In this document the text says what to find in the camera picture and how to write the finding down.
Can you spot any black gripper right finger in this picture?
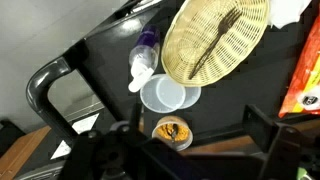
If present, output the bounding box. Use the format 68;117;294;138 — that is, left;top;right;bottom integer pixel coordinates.
242;105;320;180

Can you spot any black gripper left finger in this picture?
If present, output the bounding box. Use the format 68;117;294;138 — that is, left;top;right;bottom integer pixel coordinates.
58;103;182;180

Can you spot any small bowl with orange contents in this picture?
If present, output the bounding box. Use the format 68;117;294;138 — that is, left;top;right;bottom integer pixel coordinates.
152;116;193;151

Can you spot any dark stirring spoon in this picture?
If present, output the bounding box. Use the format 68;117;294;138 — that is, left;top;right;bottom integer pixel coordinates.
170;124;179;141

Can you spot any white paper sheet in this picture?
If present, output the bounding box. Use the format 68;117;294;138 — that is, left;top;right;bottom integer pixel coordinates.
49;112;100;161

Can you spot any orange red snack bag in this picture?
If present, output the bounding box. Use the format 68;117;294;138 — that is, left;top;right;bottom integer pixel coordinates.
278;16;320;118

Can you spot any clear plastic container lid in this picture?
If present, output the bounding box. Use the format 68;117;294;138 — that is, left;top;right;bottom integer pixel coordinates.
140;74;201;113

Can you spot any black utility cart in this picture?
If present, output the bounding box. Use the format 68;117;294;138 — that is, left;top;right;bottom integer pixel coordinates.
26;0;319;146

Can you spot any purple hand sanitizer pump bottle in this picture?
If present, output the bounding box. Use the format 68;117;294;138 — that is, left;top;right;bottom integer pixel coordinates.
128;25;160;92

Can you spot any white crumpled napkin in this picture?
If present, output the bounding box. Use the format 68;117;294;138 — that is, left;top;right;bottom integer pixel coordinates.
268;0;312;29

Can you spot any woven wicker basket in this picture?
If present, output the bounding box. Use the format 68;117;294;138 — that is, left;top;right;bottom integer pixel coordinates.
161;0;270;87

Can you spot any dark plastic fork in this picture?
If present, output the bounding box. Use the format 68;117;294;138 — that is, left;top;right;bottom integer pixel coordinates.
188;8;242;80

